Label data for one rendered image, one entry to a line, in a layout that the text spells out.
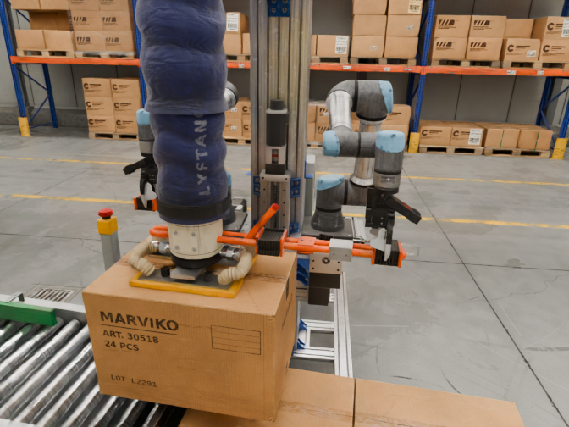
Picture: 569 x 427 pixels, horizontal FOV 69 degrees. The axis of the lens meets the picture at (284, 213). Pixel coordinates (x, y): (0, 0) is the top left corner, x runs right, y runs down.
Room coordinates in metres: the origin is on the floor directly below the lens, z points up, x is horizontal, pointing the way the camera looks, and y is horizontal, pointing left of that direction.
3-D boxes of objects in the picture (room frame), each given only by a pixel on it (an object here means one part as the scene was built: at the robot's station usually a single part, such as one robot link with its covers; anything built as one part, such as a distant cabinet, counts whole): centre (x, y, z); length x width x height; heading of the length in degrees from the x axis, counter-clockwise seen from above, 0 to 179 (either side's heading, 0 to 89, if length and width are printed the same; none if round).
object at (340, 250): (1.14, -0.17, 1.20); 0.07 x 0.07 x 0.04; 80
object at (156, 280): (1.12, 0.30, 1.10); 0.34 x 0.10 x 0.05; 80
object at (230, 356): (1.22, 0.28, 0.88); 0.60 x 0.40 x 0.40; 80
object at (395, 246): (1.11, -0.31, 1.21); 0.08 x 0.07 x 0.05; 80
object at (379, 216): (1.12, -0.28, 1.35); 0.09 x 0.08 x 0.12; 80
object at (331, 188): (1.71, -0.20, 1.20); 0.13 x 0.12 x 0.14; 86
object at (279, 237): (1.17, 0.04, 1.21); 0.10 x 0.08 x 0.06; 170
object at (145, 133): (1.52, 0.51, 1.50); 0.09 x 0.08 x 0.11; 164
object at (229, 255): (1.22, 0.28, 1.14); 0.34 x 0.25 x 0.06; 80
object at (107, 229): (1.84, 0.85, 0.50); 0.07 x 0.07 x 1.00; 80
